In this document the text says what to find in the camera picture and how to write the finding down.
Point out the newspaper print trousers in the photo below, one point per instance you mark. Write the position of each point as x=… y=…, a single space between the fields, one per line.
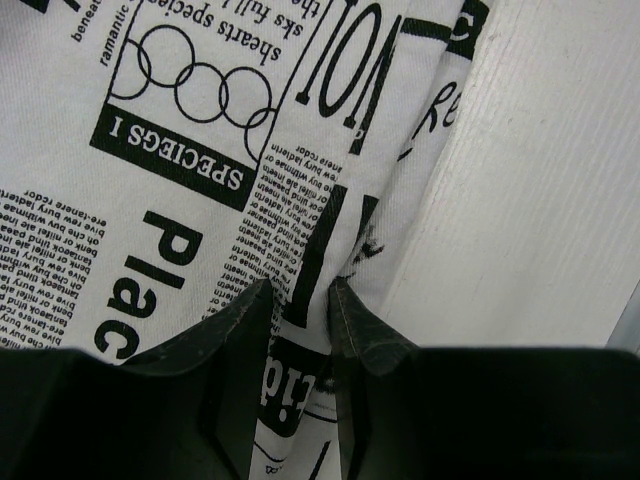
x=157 y=157

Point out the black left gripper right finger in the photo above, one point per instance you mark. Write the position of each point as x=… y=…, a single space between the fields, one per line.
x=411 y=412

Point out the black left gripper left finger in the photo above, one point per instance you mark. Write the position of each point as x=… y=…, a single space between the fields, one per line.
x=185 y=409

